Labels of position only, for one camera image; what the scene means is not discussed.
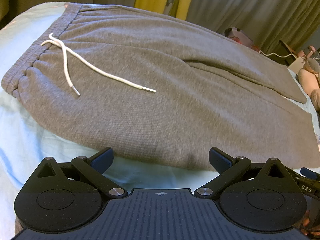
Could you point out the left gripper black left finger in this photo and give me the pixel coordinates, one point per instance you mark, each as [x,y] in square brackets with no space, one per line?
[59,197]

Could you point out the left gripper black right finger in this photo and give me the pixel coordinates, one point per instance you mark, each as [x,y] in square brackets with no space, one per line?
[261,197]

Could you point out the grey sweatpants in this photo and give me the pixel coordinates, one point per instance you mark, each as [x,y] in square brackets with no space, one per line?
[160,90]

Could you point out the light blue bed sheet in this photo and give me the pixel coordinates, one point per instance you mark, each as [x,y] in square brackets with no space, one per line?
[24,143]

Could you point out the pink plush toy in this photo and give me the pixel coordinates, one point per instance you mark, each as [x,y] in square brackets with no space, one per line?
[308,78]

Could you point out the pink box on nightstand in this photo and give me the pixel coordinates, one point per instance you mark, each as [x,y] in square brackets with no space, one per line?
[239,36]

